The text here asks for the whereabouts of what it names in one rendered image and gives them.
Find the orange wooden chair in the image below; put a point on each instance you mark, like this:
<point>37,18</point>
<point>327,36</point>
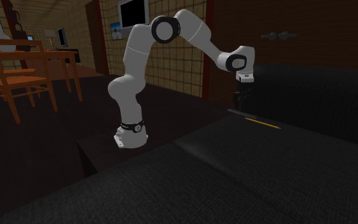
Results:
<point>14,72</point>
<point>14,81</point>

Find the wall television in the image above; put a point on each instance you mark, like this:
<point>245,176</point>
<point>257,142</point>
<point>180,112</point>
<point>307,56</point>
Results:
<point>132,12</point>

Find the yellow pencil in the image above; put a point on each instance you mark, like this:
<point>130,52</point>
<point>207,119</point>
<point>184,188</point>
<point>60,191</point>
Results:
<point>263,123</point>

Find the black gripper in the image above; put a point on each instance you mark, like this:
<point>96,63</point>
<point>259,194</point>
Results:
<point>240,93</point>

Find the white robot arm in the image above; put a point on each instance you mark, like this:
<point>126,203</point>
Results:
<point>130,93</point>

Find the dark brown door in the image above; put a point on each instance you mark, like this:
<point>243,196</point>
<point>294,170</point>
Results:
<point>94,37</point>

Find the small wall picture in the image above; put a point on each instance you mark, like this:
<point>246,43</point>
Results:
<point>116,31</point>

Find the dark robot stand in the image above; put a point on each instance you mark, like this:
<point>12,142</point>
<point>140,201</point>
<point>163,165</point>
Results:
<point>104,152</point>

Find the pale floor lamp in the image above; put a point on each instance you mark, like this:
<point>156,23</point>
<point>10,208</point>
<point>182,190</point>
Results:
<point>50,33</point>

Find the orange wooden table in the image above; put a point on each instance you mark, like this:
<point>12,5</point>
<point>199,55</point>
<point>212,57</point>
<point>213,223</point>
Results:
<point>51,55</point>

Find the dark desk with monitor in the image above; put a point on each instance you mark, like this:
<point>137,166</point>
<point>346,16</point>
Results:
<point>62,37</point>

